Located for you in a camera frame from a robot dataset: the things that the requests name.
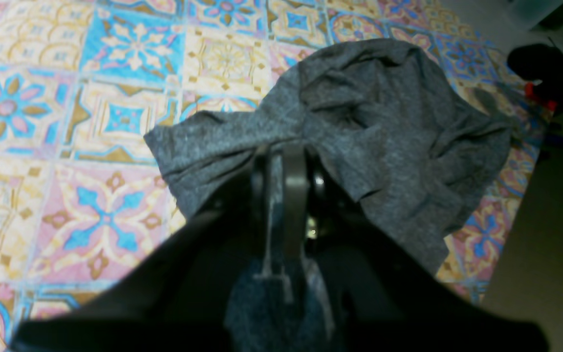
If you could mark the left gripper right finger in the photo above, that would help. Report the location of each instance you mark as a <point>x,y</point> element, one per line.
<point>376,298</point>

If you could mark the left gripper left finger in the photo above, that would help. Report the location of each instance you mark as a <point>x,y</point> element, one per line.
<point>225,258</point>

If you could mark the grey t-shirt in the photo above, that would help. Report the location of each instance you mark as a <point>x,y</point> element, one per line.
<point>390,129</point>

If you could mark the patterned tile tablecloth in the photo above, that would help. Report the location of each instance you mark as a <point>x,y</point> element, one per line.
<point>81,81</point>

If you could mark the red black right clamp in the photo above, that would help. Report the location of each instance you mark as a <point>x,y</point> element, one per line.
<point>541,66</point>

